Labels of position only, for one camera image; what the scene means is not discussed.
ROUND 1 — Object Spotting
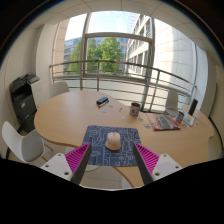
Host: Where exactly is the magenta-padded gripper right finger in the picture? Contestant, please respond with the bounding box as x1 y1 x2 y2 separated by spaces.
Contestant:
132 142 184 187

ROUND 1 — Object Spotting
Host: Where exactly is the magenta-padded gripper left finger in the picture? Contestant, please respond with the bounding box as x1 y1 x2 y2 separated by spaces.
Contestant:
40 142 93 186

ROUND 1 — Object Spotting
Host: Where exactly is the pale pink computer mouse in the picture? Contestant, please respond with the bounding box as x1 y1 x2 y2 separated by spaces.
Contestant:
104 131 122 152

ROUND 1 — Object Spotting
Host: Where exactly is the dark blue patterned mouse pad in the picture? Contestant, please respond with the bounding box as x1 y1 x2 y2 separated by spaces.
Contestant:
81 124 142 167

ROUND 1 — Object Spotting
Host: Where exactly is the white chair with wooden legs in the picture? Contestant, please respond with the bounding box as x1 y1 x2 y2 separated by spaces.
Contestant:
1 120 54 164

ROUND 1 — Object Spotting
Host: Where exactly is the red and black magazine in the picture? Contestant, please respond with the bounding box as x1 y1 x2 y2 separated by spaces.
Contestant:
145 112 182 131

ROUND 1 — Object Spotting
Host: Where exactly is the printed paper cup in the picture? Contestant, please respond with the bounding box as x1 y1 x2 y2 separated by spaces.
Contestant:
175 110 185 125

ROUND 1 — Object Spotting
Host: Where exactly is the light blue booklet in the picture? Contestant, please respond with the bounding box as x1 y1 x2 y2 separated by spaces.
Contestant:
182 112 197 127

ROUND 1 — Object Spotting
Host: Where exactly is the printed mug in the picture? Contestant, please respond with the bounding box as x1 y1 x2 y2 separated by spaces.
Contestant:
129 102 141 117

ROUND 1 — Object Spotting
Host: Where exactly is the tall black speaker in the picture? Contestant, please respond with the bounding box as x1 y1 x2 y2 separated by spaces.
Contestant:
188 98 199 117

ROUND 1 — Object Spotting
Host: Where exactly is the black office printer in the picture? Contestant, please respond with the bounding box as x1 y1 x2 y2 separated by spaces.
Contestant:
9 72 41 134

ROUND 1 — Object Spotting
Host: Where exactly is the blue and white marker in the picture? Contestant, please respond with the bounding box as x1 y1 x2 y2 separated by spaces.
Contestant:
97 100 110 109

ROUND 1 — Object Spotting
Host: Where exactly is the black case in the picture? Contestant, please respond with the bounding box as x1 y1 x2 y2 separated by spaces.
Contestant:
96 96 110 106

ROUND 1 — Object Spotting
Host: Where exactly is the grey metal railing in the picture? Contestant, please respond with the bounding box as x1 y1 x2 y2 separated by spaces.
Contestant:
49 59 198 113

